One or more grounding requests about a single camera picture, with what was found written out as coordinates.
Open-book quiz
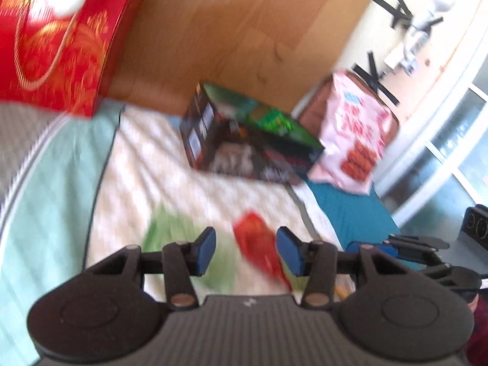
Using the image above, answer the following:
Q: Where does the blue striped cloth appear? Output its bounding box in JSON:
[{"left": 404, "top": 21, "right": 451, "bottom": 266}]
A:
[{"left": 292, "top": 181, "right": 401, "bottom": 252}]

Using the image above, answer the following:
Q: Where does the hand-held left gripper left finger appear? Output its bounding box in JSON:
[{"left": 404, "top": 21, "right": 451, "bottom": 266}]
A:
[{"left": 84, "top": 226, "right": 217, "bottom": 309}]

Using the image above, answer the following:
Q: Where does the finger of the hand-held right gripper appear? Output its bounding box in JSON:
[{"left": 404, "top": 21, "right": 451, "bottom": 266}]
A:
[
  {"left": 345, "top": 234, "right": 450, "bottom": 260},
  {"left": 417, "top": 261, "right": 483, "bottom": 302}
]

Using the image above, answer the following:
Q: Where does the wooden headboard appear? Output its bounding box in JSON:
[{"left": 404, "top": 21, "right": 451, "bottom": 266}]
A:
[{"left": 109, "top": 0, "right": 387, "bottom": 117}]

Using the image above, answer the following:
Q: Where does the white power strip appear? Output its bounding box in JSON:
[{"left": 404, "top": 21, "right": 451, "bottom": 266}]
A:
[{"left": 383, "top": 42, "right": 417, "bottom": 76}]

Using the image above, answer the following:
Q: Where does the black tape cross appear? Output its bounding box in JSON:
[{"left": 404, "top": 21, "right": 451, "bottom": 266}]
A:
[
  {"left": 375, "top": 0, "right": 413, "bottom": 29},
  {"left": 353, "top": 51, "right": 400, "bottom": 106}
]

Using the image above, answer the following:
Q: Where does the white window frame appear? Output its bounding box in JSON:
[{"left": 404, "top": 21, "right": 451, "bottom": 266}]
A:
[{"left": 375, "top": 8, "right": 488, "bottom": 229}]

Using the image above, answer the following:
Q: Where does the white gooseneck lamp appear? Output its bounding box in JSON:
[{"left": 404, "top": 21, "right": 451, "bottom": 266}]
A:
[{"left": 402, "top": 0, "right": 456, "bottom": 48}]

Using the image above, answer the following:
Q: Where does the dark cardboard box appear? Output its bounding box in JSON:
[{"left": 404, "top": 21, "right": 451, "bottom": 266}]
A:
[{"left": 179, "top": 81, "right": 326, "bottom": 185}]

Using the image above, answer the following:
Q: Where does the grey cloth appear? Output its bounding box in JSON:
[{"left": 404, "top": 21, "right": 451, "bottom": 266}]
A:
[{"left": 0, "top": 101, "right": 62, "bottom": 206}]

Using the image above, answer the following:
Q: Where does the red snack packet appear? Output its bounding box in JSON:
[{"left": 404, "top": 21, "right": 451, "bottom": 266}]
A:
[{"left": 232, "top": 211, "right": 292, "bottom": 291}]

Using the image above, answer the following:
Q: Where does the red gift box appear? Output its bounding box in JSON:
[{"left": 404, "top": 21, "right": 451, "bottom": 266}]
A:
[{"left": 0, "top": 0, "right": 149, "bottom": 118}]

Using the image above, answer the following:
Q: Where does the green snack packet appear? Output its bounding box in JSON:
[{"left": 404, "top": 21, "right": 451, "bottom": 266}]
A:
[
  {"left": 244, "top": 106, "right": 307, "bottom": 140},
  {"left": 142, "top": 204, "right": 239, "bottom": 294}
]

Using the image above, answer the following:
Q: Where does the pink snack bag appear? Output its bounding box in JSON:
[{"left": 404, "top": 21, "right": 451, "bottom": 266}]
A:
[{"left": 307, "top": 69, "right": 395, "bottom": 197}]

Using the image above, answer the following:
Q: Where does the cream checkered blanket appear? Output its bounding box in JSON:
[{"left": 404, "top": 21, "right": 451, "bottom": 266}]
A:
[{"left": 86, "top": 105, "right": 334, "bottom": 302}]

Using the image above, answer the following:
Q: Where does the mint green bed sheet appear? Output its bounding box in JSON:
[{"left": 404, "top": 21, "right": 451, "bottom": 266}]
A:
[{"left": 0, "top": 99, "right": 126, "bottom": 366}]

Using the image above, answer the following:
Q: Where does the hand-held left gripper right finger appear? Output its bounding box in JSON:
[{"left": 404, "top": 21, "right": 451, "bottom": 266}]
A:
[{"left": 276, "top": 226, "right": 412, "bottom": 308}]

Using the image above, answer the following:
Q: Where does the dark red cloth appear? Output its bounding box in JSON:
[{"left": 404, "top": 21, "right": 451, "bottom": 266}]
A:
[{"left": 467, "top": 299, "right": 488, "bottom": 364}]

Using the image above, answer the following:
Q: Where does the brown cushion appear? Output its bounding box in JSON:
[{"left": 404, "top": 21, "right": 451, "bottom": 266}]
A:
[{"left": 297, "top": 72, "right": 400, "bottom": 149}]

